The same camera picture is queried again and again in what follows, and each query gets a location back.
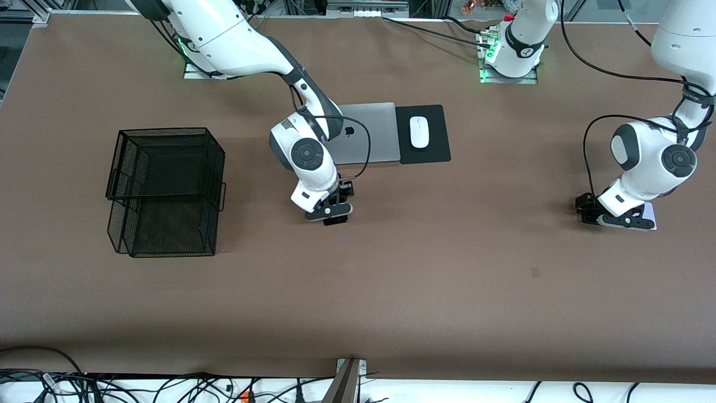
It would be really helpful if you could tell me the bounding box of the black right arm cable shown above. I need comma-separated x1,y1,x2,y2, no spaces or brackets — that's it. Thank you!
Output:
290,84,372,182

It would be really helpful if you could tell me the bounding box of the grey metal box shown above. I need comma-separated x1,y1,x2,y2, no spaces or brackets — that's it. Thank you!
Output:
326,0,410,13

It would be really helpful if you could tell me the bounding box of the silver closed laptop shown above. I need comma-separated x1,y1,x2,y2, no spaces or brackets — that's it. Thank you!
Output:
330,102,401,166

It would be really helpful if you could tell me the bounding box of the grey metal bracket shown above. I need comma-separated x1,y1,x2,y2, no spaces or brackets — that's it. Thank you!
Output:
323,358,368,403

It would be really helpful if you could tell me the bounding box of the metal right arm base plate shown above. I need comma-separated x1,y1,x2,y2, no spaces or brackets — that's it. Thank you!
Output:
183,59,238,80

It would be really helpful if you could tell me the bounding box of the aluminium frame corner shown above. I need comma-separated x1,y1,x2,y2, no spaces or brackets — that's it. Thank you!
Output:
0,8,52,26

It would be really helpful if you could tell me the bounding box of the black floor cable loop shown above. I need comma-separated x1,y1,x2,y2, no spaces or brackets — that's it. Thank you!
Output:
0,346,84,387

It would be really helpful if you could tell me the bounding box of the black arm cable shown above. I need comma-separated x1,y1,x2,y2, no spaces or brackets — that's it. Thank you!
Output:
559,0,716,198
290,84,372,182

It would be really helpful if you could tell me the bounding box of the black cable on table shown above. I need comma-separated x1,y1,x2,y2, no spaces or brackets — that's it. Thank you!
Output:
382,16,493,46

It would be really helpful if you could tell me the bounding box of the black wire mesh organizer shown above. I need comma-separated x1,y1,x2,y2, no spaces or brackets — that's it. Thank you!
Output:
105,127,227,259

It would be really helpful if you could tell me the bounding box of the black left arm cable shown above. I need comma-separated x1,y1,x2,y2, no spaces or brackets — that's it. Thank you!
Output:
559,0,716,198

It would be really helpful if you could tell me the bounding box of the white computer mouse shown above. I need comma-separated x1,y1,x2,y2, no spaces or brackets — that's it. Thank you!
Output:
409,116,430,149

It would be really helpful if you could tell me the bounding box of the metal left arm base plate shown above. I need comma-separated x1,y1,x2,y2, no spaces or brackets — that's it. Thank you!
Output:
479,62,539,85

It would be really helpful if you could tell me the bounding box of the black mouse pad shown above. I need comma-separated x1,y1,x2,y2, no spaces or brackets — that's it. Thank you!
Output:
395,104,452,165

